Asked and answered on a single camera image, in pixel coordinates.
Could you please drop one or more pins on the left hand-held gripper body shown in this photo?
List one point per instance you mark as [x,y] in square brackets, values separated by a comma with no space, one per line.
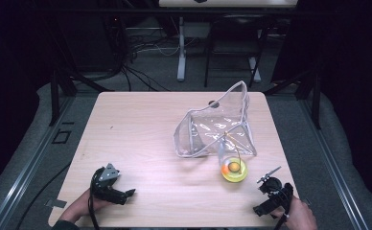
[108,188]

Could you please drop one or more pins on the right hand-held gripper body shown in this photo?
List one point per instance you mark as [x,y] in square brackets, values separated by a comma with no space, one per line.
[274,196]

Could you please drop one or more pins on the clear plastic zipper bag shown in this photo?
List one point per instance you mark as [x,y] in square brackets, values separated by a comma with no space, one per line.
[217,127]

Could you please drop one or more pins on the grey tape strip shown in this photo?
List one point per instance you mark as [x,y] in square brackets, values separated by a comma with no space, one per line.
[55,203]

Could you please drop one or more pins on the black chair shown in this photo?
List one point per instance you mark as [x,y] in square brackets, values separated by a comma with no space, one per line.
[235,44]

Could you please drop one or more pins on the black tape square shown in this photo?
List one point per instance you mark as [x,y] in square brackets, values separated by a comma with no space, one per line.
[61,136]

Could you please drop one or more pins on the black metal frame stand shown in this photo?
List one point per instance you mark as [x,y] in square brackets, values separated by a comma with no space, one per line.
[59,92]
[308,92]

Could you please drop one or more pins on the person's right hand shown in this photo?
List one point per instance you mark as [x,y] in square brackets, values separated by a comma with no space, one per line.
[299,214]

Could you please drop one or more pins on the person's left dark sleeve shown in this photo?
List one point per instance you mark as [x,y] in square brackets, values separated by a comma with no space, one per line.
[64,225]

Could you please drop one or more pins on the white desk leg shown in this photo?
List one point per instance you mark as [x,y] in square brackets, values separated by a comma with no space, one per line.
[181,51]

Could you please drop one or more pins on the white desk top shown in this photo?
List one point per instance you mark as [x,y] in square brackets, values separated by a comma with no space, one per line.
[227,3]

